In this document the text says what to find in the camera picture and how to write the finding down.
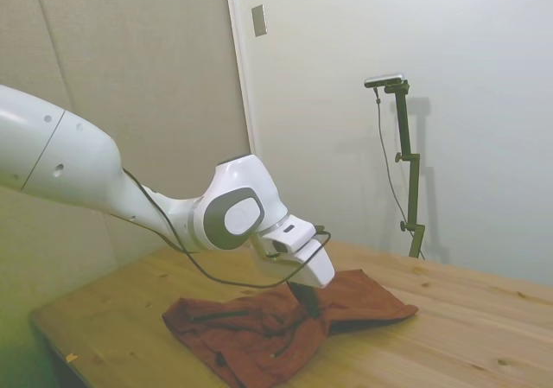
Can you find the dark green camera stand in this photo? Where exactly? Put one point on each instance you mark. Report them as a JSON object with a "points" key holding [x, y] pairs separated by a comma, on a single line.
{"points": [[413, 189]]}

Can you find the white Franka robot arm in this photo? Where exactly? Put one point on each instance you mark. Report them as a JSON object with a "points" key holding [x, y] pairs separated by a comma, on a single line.
{"points": [[65, 159]]}

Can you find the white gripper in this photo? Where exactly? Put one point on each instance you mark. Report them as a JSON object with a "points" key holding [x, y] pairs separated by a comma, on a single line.
{"points": [[317, 271]]}

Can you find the orange tape scrap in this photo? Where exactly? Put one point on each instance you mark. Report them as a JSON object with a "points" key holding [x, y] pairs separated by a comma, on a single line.
{"points": [[70, 356]]}

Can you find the rust orange shorts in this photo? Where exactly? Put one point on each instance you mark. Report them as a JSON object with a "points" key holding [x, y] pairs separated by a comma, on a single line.
{"points": [[259, 336]]}

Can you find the white door frame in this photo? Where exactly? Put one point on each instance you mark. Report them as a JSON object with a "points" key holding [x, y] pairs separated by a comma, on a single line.
{"points": [[247, 103]]}

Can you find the grey wall switch plate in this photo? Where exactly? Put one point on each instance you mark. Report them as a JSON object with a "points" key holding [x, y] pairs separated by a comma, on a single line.
{"points": [[259, 20]]}

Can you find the silver stand-mounted camera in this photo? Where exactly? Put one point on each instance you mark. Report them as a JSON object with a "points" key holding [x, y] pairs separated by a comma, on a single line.
{"points": [[384, 79]]}

